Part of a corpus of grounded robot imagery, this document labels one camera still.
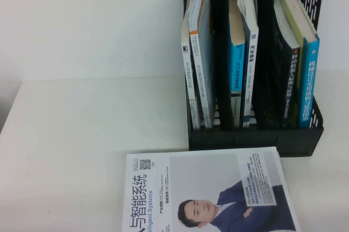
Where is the dark robot textbook orange blob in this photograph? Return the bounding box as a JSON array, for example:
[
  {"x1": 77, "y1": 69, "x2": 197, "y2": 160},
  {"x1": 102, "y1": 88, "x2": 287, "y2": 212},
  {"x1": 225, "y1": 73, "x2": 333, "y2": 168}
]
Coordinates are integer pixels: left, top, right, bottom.
[{"x1": 272, "y1": 0, "x2": 303, "y2": 128}]

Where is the thin white spine book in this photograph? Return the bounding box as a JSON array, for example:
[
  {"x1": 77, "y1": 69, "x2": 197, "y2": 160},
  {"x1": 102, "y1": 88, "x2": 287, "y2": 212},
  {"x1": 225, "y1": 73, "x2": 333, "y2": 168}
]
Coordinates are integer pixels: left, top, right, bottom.
[{"x1": 181, "y1": 0, "x2": 197, "y2": 130}]

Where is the white book orange stripe spine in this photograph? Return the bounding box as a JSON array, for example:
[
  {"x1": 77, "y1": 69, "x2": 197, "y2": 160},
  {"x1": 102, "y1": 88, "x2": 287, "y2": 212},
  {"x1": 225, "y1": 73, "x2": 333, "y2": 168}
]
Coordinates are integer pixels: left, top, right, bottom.
[{"x1": 187, "y1": 0, "x2": 215, "y2": 129}]

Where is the cyan spine book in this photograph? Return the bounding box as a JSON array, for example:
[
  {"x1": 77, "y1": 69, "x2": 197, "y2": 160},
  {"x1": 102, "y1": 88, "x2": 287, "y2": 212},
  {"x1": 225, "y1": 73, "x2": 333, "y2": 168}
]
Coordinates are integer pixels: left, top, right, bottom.
[{"x1": 228, "y1": 0, "x2": 245, "y2": 128}]

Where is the white and blue spine book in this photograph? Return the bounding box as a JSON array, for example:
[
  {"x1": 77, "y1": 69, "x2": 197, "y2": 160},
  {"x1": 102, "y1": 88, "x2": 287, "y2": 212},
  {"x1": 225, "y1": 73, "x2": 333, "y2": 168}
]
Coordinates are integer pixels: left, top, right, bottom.
[{"x1": 236, "y1": 0, "x2": 259, "y2": 128}]

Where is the thick blue spine book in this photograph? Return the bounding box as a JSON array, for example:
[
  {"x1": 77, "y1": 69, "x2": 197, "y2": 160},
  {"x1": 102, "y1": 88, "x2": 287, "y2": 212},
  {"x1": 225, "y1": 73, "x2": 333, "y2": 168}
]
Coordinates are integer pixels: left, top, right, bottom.
[{"x1": 277, "y1": 0, "x2": 320, "y2": 128}]

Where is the white magazine with man portrait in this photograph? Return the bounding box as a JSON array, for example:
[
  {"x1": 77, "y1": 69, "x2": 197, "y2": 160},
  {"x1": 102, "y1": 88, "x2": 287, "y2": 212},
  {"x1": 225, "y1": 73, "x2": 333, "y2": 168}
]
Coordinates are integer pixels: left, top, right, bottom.
[{"x1": 121, "y1": 146, "x2": 302, "y2": 232}]

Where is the black plastic file rack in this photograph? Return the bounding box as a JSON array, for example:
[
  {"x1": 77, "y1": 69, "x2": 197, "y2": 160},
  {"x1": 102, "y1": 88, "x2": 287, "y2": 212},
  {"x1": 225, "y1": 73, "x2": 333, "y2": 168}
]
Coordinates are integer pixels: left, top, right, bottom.
[{"x1": 182, "y1": 0, "x2": 325, "y2": 158}]

